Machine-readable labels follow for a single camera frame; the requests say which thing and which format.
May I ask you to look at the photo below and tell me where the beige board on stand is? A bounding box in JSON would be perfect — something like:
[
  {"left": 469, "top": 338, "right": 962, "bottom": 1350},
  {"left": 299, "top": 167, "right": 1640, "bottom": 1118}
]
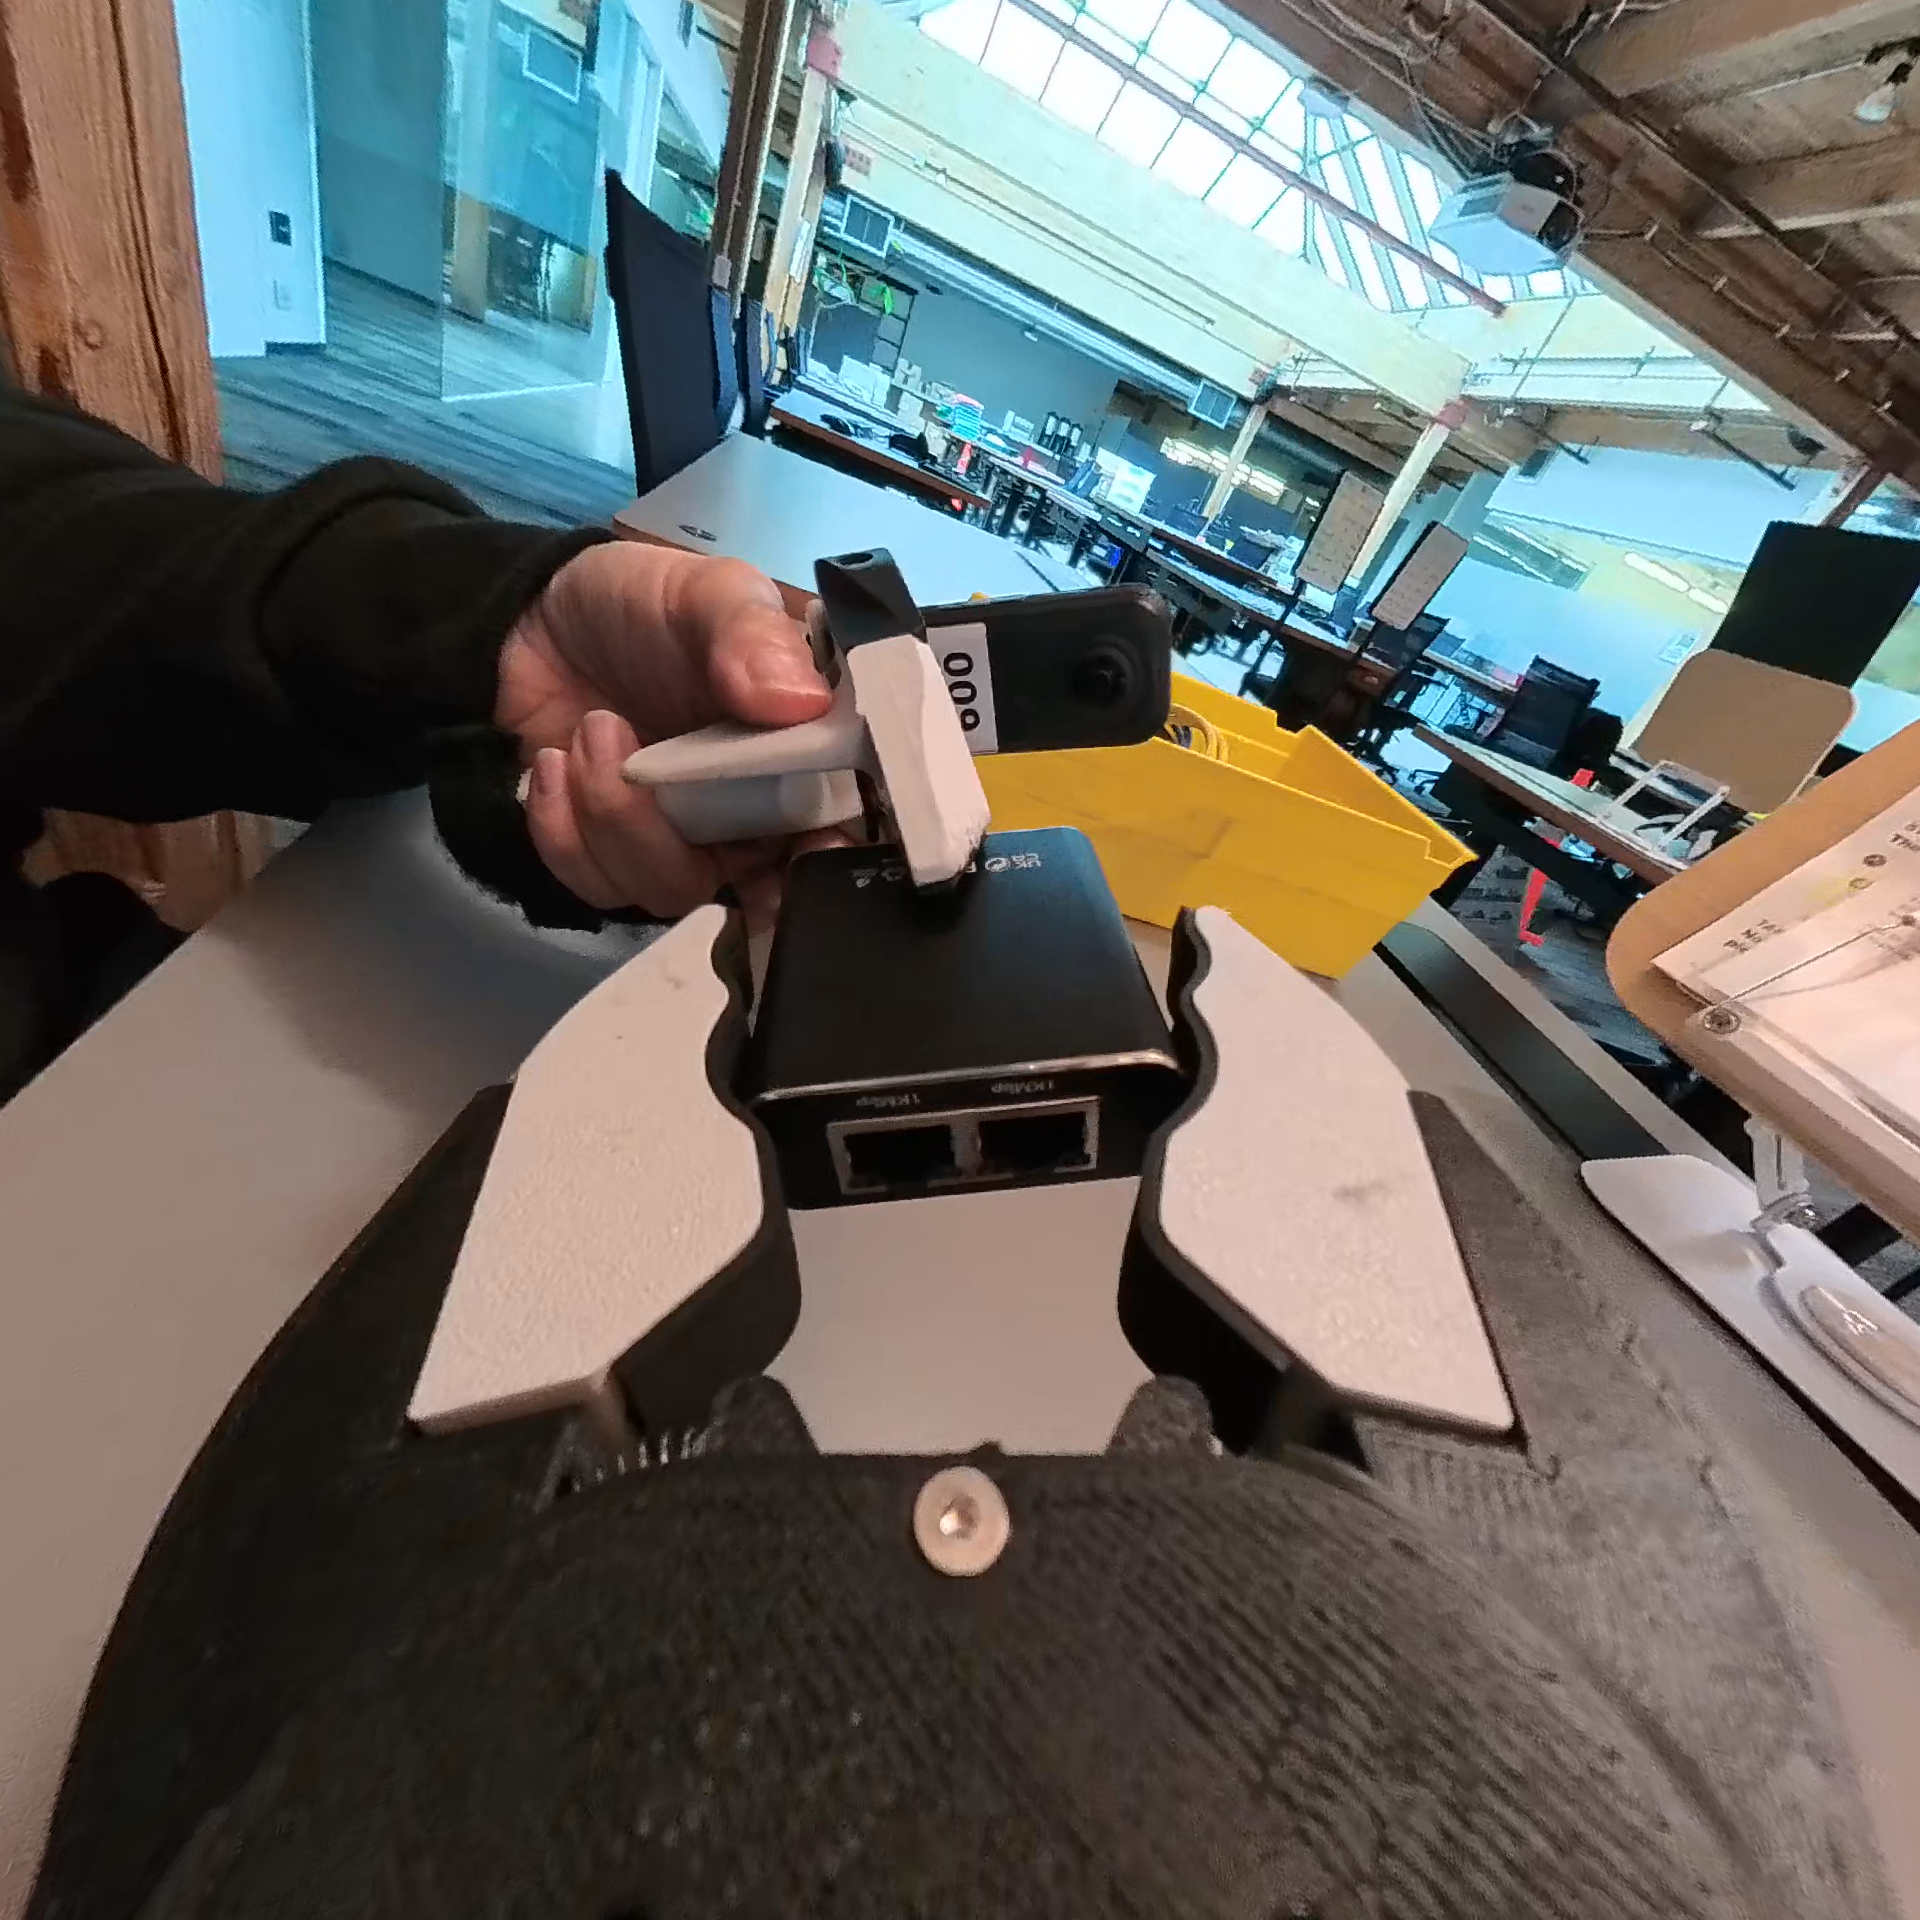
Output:
[{"left": 1600, "top": 647, "right": 1862, "bottom": 845}]

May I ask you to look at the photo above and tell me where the wooden instruction board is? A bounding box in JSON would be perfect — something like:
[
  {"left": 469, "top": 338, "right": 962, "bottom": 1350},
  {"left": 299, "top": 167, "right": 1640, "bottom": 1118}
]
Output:
[{"left": 1608, "top": 722, "right": 1920, "bottom": 1247}]

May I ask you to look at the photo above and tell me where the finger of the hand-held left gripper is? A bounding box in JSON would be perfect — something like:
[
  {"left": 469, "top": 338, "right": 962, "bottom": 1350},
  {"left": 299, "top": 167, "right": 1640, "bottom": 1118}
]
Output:
[{"left": 842, "top": 630, "right": 997, "bottom": 897}]

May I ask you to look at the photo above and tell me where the yellow plastic bin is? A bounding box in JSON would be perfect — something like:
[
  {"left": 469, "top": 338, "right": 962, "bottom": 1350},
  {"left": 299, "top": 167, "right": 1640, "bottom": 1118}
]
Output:
[{"left": 974, "top": 672, "right": 1481, "bottom": 980}]

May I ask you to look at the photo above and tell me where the black desk cable tray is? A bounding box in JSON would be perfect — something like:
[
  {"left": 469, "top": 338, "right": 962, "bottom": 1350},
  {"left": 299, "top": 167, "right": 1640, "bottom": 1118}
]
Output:
[{"left": 1377, "top": 897, "right": 1669, "bottom": 1165}]

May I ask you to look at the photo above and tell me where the ceiling projector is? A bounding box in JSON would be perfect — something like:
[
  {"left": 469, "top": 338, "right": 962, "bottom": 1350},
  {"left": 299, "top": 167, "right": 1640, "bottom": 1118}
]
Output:
[{"left": 1426, "top": 142, "right": 1587, "bottom": 283}]

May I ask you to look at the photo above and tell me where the black wall screen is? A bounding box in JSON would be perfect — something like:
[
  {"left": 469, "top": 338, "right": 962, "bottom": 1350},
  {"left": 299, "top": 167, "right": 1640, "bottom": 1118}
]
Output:
[{"left": 1710, "top": 520, "right": 1920, "bottom": 696}]

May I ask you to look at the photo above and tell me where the whiteboard on stand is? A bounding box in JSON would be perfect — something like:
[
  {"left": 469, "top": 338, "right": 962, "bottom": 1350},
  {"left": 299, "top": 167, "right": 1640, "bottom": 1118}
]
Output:
[
  {"left": 1293, "top": 470, "right": 1385, "bottom": 596},
  {"left": 1369, "top": 520, "right": 1472, "bottom": 637}
]

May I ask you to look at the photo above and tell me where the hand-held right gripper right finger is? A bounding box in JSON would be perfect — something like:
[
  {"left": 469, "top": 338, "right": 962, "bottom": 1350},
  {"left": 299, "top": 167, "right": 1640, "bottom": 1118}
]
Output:
[{"left": 1122, "top": 905, "right": 1519, "bottom": 1453}]

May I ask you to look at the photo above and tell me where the wooden pillar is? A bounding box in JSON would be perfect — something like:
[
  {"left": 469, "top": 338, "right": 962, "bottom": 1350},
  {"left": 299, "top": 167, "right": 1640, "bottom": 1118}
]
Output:
[{"left": 0, "top": 0, "right": 228, "bottom": 485}]

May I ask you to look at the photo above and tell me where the wooden top table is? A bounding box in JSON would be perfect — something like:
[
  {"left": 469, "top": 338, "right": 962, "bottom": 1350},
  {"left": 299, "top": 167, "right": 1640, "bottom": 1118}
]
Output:
[{"left": 1416, "top": 722, "right": 1686, "bottom": 902}]

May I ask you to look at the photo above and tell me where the person's left hand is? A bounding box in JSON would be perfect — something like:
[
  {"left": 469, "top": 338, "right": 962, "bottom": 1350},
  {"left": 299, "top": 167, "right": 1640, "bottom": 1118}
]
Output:
[{"left": 495, "top": 539, "right": 833, "bottom": 923}]

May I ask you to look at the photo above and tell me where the grey desk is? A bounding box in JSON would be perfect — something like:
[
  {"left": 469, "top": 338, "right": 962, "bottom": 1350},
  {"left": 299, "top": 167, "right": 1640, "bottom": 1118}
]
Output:
[
  {"left": 1375, "top": 888, "right": 1920, "bottom": 1487},
  {"left": 0, "top": 778, "right": 1920, "bottom": 1920}
]

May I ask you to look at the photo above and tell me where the white top desk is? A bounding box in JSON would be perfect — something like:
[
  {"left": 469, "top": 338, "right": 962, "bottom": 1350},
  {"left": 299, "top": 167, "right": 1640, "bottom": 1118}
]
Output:
[{"left": 612, "top": 433, "right": 1101, "bottom": 605}]

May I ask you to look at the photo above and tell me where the black network splitter box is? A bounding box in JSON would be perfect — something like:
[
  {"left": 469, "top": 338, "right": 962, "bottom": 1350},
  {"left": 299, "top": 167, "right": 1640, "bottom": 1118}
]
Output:
[{"left": 740, "top": 827, "right": 1185, "bottom": 1214}]

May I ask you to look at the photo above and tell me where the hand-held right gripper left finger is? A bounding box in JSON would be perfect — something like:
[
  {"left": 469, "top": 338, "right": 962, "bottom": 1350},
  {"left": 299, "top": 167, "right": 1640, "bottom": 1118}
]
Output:
[{"left": 406, "top": 902, "right": 803, "bottom": 1436}]

